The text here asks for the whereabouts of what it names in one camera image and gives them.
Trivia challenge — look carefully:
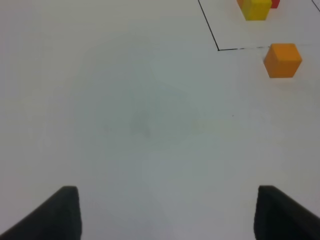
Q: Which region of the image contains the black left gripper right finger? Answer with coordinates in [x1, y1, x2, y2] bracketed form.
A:
[253, 185, 320, 240]

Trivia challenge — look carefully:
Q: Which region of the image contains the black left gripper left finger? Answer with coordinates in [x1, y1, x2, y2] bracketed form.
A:
[0, 186, 82, 240]

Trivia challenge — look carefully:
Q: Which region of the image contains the yellow template cube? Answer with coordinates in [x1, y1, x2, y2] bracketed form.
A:
[240, 0, 272, 21]

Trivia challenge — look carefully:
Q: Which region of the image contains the red template cube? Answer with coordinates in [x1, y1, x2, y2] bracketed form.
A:
[270, 0, 280, 9]

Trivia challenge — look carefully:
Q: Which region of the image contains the orange template cube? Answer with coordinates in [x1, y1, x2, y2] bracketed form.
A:
[237, 0, 244, 8]

